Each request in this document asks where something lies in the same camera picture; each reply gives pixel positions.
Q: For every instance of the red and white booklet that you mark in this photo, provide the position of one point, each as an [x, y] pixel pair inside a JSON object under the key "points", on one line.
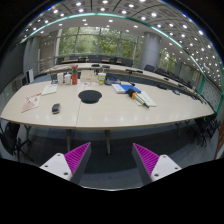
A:
{"points": [[31, 102]]}

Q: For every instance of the black conference desk unit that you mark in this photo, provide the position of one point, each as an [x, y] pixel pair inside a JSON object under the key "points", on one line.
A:
{"points": [[111, 81]]}

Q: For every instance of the white paper document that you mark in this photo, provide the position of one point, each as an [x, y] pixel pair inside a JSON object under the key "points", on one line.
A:
{"points": [[49, 89]]}

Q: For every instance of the white cardboard box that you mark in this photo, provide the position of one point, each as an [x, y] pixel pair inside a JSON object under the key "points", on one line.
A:
{"points": [[88, 76]]}

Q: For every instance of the ceiling lights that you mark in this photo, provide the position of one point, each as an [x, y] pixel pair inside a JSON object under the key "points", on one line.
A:
{"points": [[153, 14]]}

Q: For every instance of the white paper cup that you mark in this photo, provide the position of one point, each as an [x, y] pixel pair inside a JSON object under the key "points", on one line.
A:
{"points": [[60, 78]]}

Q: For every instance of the black chairs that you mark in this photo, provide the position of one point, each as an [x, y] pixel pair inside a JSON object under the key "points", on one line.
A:
{"points": [[203, 130]]}

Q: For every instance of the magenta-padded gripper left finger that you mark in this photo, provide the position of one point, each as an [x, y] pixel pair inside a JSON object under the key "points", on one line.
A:
{"points": [[56, 165]]}

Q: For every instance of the colourful printed sheet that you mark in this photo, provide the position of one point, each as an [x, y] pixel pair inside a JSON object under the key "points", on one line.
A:
{"points": [[87, 83]]}

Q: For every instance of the red bottle with green band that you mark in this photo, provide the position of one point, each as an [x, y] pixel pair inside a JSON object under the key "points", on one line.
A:
{"points": [[74, 76]]}

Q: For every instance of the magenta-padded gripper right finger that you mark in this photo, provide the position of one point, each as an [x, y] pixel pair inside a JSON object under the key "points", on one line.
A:
{"points": [[165, 166]]}

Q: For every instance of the black computer mouse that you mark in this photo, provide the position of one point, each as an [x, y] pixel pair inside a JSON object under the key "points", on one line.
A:
{"points": [[55, 108]]}

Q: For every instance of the white lidded mug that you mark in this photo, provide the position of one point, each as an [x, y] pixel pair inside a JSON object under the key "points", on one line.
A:
{"points": [[67, 79]]}

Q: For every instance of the black mouse pad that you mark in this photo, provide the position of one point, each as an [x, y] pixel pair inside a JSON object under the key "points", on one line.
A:
{"points": [[90, 96]]}

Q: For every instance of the white and blue book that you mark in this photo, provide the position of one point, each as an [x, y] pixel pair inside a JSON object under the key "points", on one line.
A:
{"points": [[125, 88]]}

